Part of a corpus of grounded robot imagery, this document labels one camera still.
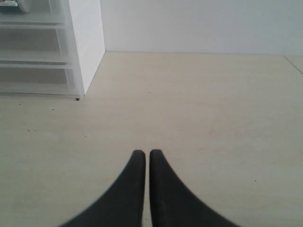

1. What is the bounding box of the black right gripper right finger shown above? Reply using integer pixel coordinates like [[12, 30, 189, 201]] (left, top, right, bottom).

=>
[[149, 149, 236, 227]]

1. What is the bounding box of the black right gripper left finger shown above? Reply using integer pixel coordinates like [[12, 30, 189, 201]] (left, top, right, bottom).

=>
[[62, 150, 145, 227]]

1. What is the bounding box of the bottom clear wide drawer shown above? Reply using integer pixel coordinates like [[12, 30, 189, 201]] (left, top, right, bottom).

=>
[[0, 68, 78, 95]]

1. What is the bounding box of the clear wide drawer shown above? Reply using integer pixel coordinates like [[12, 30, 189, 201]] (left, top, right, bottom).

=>
[[0, 28, 70, 63], [0, 68, 78, 95]]

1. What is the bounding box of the white plastic drawer cabinet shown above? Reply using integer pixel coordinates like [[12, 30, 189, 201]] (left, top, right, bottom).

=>
[[0, 0, 105, 99]]

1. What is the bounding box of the middle clear wide drawer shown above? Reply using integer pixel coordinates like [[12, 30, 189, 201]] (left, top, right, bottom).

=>
[[0, 28, 70, 63]]

